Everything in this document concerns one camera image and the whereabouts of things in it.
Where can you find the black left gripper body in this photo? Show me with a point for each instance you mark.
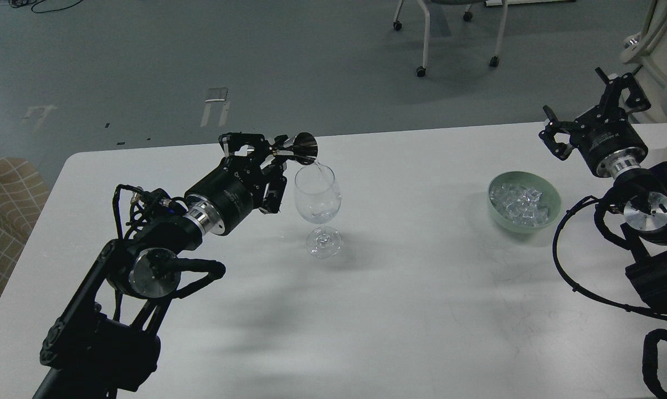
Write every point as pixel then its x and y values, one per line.
pixel 223 198

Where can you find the cream white chair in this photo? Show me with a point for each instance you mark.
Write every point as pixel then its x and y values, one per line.
pixel 647 50

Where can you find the green bowl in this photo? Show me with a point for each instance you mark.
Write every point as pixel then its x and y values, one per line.
pixel 553 200

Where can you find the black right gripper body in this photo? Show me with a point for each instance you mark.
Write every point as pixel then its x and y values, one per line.
pixel 604 137

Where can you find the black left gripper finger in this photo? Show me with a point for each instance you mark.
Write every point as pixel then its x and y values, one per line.
pixel 276 183
pixel 254 147

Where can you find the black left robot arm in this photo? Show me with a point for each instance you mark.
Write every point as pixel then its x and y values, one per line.
pixel 106 340

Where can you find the clear wine glass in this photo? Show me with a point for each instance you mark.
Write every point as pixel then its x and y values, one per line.
pixel 318 200

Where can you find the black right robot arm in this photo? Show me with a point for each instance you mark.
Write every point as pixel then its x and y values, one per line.
pixel 632 214

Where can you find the white rolling chair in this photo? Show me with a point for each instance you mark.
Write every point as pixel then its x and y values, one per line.
pixel 437 25

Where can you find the clear ice cubes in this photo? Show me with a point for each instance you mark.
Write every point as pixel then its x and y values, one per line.
pixel 522 205

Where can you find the steel cocktail jigger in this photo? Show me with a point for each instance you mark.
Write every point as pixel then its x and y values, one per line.
pixel 302 148

